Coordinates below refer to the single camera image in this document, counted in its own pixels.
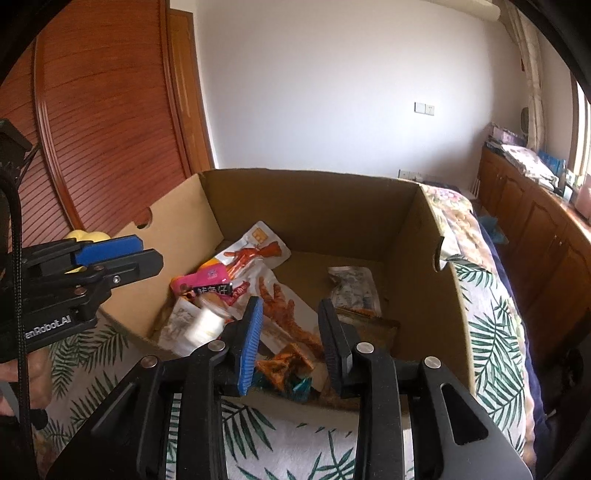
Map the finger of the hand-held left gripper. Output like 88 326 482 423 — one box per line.
18 234 141 274
23 248 164 315

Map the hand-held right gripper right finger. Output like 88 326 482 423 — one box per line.
318 298 532 480

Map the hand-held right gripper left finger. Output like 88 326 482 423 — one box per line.
46 295 265 480

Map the small orange snack packet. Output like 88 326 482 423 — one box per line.
255 344 317 393

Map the large white snack packet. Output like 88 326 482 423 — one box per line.
231 268 324 356

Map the teal snack packet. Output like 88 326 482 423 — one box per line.
253 371 319 404

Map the silver blue-edged snack packet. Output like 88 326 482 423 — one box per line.
328 265 383 319

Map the translucent brown snack packet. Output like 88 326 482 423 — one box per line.
159 295 236 356

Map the pink snack packet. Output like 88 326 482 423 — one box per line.
170 269 234 301

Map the white orange-edged snack packet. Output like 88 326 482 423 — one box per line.
215 220 291 278

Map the brown cardboard box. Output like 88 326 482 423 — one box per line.
95 168 477 423

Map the person's left hand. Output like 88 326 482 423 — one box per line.
0 348 54 428

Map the yellow plush toy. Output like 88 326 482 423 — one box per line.
65 229 112 273

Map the leaf print blanket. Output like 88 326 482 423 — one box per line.
28 256 529 480

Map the red wooden wardrobe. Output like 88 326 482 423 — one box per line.
0 0 215 252

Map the floral bedspread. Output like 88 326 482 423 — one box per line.
422 184 490 264

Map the navy blue bed sheet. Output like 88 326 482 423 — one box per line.
475 217 555 467

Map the teal plastic bag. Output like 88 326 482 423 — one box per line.
478 215 509 245

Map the wooden desk cabinet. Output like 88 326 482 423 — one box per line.
475 145 591 352

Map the floral print folded cloth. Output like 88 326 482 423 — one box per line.
501 144 559 185

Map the purple box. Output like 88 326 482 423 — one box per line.
487 122 527 144

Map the blue packet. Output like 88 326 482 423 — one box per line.
538 150 566 174

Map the pink container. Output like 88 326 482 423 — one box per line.
575 174 591 210

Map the bright window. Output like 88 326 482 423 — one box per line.
570 69 591 185

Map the patterned curtain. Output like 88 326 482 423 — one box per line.
501 0 548 151

